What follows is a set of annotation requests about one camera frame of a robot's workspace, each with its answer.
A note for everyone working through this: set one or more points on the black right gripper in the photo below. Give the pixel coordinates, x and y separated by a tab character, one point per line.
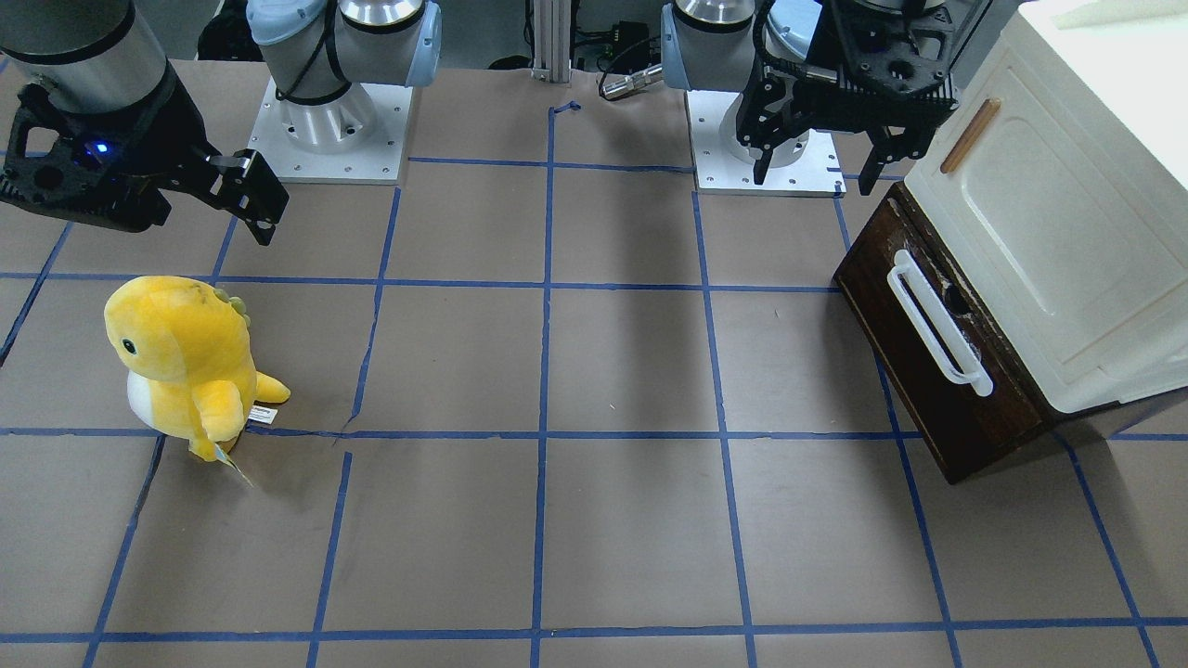
170	141

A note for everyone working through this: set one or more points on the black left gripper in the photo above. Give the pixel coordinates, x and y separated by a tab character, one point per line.
789	93

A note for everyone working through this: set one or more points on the white drawer handle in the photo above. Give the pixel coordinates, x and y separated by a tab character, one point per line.
953	355

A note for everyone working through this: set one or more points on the dark brown wooden drawer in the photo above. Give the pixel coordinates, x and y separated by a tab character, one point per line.
965	433

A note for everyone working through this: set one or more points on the yellow plush dinosaur toy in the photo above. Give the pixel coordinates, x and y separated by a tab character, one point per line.
187	349

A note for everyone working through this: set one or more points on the cream plastic storage box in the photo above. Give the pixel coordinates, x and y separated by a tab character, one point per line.
1059	187

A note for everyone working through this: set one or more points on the silver cable connector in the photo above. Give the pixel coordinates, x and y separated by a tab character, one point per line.
631	84

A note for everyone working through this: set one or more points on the aluminium frame post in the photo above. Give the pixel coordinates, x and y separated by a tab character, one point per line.
552	41

